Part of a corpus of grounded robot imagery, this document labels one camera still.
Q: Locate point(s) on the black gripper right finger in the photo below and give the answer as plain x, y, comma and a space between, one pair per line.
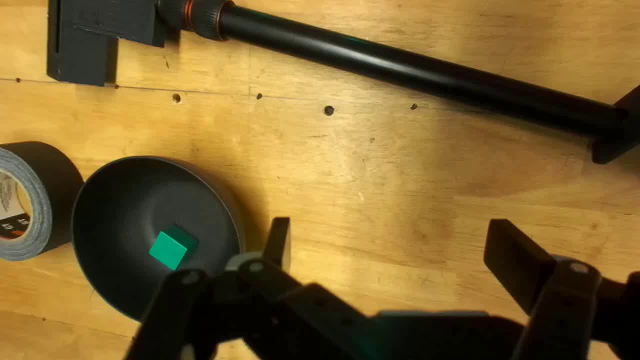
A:
566, 300

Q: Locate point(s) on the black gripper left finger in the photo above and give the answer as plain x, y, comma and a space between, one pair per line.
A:
200, 312

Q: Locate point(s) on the black bowl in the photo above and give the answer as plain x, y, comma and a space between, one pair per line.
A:
126, 220

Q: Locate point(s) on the green cube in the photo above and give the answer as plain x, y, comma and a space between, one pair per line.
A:
168, 250

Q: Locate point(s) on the black T-shaped tool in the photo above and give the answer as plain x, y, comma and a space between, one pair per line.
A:
401, 62

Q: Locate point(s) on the grey duct tape roll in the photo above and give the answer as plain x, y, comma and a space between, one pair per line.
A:
31, 200

